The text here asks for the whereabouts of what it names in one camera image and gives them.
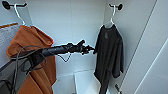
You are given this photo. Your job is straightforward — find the white wardrobe door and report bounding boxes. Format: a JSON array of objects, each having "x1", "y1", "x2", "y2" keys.
[{"x1": 132, "y1": 0, "x2": 168, "y2": 94}]

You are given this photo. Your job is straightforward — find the black garment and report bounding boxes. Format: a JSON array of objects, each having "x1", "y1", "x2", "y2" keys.
[{"x1": 92, "y1": 23, "x2": 125, "y2": 94}]

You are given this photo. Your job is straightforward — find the white wardrobe cabinet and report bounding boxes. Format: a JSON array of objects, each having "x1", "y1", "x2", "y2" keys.
[{"x1": 0, "y1": 0, "x2": 168, "y2": 94}]

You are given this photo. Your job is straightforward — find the white inner wardrobe shelf box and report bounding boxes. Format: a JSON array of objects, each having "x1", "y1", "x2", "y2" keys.
[{"x1": 73, "y1": 68, "x2": 101, "y2": 94}]

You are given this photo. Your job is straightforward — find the orange hooded garment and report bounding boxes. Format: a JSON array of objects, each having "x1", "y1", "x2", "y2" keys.
[{"x1": 4, "y1": 24, "x2": 58, "y2": 94}]

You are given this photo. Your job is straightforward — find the black wardrobe hook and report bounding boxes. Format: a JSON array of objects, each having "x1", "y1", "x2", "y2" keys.
[
  {"x1": 1, "y1": 0, "x2": 29, "y2": 11},
  {"x1": 107, "y1": 2, "x2": 124, "y2": 11}
]

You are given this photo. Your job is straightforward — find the small black wall hook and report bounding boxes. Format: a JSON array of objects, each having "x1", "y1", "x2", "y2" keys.
[{"x1": 114, "y1": 83, "x2": 122, "y2": 93}]

